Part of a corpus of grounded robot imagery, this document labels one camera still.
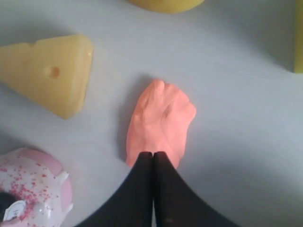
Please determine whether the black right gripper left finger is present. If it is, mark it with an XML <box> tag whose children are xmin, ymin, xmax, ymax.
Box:
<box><xmin>78</xmin><ymin>152</ymin><xmax>153</xmax><ymax>227</ymax></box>

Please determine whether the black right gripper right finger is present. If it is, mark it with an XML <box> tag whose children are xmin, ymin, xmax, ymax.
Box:
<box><xmin>153</xmin><ymin>152</ymin><xmax>237</xmax><ymax>227</ymax></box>

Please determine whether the pink-orange squishy toy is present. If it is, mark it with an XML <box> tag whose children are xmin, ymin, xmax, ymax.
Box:
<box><xmin>126</xmin><ymin>79</ymin><xmax>196</xmax><ymax>167</ymax></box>

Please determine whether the pink frosted cupcake toy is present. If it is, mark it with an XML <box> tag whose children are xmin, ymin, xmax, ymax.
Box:
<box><xmin>0</xmin><ymin>148</ymin><xmax>73</xmax><ymax>227</ymax></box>

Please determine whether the yellow cheese wedge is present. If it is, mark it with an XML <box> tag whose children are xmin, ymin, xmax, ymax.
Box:
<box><xmin>0</xmin><ymin>35</ymin><xmax>94</xmax><ymax>119</ymax></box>

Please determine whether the yellow lemon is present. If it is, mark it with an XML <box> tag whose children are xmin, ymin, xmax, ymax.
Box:
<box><xmin>128</xmin><ymin>0</ymin><xmax>204</xmax><ymax>14</ymax></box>

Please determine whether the yellow sponge block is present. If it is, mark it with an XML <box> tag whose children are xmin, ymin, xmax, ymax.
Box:
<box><xmin>294</xmin><ymin>0</ymin><xmax>303</xmax><ymax>74</ymax></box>

